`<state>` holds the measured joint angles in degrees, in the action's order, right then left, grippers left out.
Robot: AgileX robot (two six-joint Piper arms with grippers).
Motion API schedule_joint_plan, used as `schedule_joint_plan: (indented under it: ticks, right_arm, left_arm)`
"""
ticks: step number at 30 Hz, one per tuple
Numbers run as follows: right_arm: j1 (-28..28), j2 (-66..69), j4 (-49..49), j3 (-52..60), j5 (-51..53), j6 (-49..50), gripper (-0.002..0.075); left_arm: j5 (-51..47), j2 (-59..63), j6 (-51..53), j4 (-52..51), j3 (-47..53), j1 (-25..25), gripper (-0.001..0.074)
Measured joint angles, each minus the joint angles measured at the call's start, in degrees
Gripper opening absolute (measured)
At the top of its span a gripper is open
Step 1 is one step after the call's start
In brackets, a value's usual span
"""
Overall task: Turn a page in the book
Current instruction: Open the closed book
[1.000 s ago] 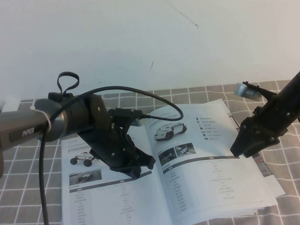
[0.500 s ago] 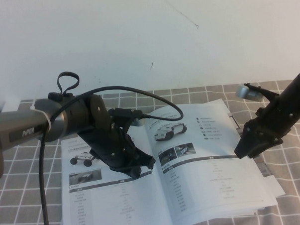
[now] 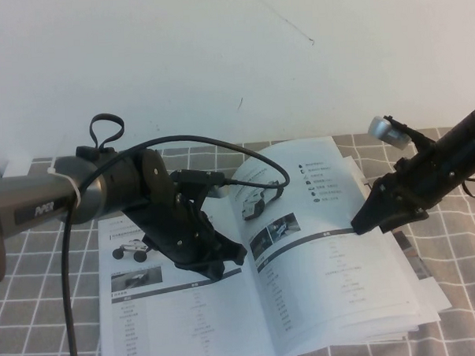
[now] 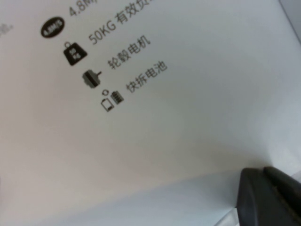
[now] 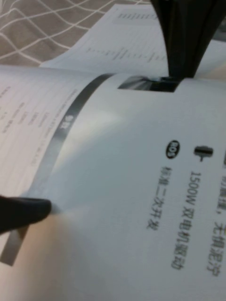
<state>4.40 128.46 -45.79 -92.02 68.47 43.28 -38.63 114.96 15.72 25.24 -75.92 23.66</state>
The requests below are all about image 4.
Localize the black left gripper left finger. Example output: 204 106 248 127
236 167 297 226

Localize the white product catalogue book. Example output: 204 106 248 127
0 0 301 226

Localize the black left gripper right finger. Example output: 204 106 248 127
264 166 301 226

